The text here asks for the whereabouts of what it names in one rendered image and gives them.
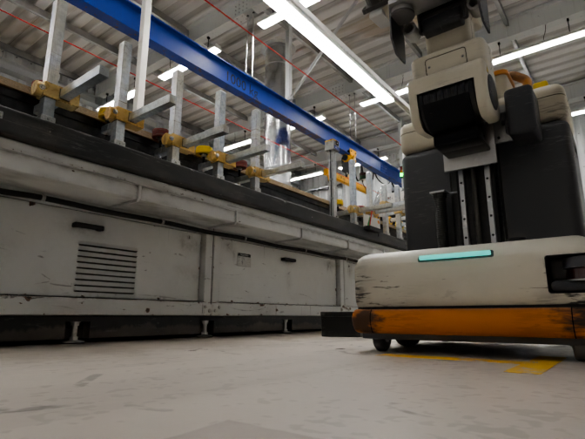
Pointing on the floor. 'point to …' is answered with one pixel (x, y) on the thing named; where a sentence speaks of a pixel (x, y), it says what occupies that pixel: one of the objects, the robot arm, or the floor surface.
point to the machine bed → (151, 267)
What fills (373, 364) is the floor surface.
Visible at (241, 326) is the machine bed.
